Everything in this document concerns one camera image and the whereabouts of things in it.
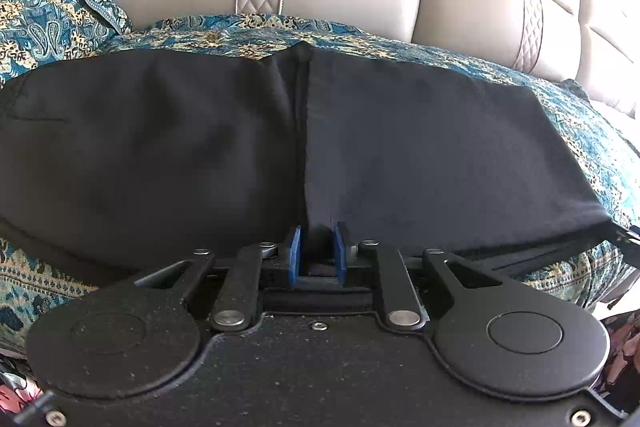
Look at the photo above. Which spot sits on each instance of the teal paisley blanket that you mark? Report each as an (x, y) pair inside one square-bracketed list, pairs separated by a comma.
[(40, 17)]

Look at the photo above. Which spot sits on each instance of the dark floral clothing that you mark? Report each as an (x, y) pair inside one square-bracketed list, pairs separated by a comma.
[(15, 382)]

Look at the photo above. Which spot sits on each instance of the black pants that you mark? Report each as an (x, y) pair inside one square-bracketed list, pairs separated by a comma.
[(175, 157)]

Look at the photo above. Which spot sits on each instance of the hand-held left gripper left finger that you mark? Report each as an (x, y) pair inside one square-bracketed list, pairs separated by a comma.
[(295, 257)]

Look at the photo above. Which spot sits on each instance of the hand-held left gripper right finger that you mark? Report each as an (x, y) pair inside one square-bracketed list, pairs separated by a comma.
[(341, 254)]

